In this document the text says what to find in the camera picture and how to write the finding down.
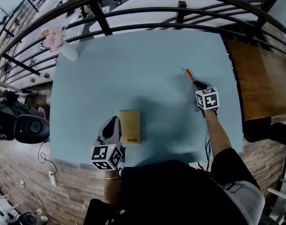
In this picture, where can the black metal railing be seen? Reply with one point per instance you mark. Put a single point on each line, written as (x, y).
(103, 20)

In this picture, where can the person's right forearm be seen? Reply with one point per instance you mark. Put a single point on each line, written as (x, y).
(217, 132)

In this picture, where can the brown wooden table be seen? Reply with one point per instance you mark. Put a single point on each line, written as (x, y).
(259, 78)

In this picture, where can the person's grey garment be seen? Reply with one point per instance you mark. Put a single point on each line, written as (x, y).
(248, 200)

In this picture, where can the white vase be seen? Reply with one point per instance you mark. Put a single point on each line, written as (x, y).
(70, 53)

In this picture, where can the pink flowers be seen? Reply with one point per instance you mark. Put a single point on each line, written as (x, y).
(53, 40)

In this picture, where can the white power strip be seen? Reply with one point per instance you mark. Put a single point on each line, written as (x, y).
(52, 178)

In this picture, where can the person's left forearm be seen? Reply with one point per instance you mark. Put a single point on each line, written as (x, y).
(112, 191)

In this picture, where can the red pen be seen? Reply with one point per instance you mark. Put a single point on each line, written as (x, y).
(189, 74)

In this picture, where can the person's black top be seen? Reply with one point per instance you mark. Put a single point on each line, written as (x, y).
(168, 196)

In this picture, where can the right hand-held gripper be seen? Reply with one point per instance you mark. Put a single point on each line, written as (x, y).
(208, 99)

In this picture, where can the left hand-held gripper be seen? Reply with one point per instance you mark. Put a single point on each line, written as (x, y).
(100, 153)

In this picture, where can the brown notebook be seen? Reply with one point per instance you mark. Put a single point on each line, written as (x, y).
(129, 125)

